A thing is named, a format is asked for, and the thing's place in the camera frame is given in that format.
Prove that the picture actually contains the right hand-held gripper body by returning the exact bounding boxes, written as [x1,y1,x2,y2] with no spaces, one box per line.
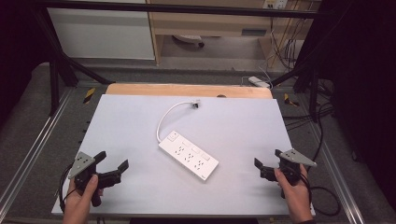
[261,148,318,187]

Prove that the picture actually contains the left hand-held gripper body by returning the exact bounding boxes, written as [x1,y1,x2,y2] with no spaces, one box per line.
[68,151,122,208]

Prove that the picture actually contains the person's right hand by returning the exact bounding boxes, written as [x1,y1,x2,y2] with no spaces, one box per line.
[274,164,314,224]

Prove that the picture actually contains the person's left hand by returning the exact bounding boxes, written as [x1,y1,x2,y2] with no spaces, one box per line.
[63,175,104,224]

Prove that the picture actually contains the yellow black tape marker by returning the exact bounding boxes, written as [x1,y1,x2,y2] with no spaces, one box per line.
[82,87,96,105]

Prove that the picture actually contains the small white floor power strip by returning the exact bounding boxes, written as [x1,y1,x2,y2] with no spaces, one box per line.
[247,76,272,90]

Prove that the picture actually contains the black metal stand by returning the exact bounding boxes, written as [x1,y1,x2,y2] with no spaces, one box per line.
[32,6,116,117]
[270,3,353,123]

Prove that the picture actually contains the wooden board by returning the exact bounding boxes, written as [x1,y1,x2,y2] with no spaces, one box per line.
[105,82,274,100]

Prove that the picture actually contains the white cabinet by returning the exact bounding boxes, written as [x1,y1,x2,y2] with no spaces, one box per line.
[47,0,156,61]

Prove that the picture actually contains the white chair base with caster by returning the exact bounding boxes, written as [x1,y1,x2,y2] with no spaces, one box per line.
[172,34,206,49]

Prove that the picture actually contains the light wooden desk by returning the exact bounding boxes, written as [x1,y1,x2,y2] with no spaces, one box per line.
[145,0,321,66]

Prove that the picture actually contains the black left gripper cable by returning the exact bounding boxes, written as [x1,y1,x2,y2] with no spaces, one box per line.
[57,163,78,214]

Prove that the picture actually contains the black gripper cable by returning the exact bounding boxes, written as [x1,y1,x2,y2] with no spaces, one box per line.
[57,163,78,214]
[303,172,342,217]

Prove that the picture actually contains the aluminium rail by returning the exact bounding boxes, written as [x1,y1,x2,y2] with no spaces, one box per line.
[306,122,366,224]
[0,88,76,216]

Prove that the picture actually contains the black floor cables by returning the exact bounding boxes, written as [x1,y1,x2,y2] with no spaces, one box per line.
[281,78,335,162]

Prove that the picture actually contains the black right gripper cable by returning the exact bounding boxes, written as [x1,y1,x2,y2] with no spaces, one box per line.
[303,172,342,217]

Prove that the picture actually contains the white power strip cable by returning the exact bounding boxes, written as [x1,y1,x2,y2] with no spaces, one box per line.
[155,102,194,144]

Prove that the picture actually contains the bundle of hanging cables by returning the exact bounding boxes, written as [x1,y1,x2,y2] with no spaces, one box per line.
[269,8,309,71]

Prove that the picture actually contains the white wall socket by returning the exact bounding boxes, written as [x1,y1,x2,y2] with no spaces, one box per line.
[262,0,289,10]

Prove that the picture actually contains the black metal frame bar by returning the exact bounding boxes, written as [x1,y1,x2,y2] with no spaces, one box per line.
[35,0,323,19]

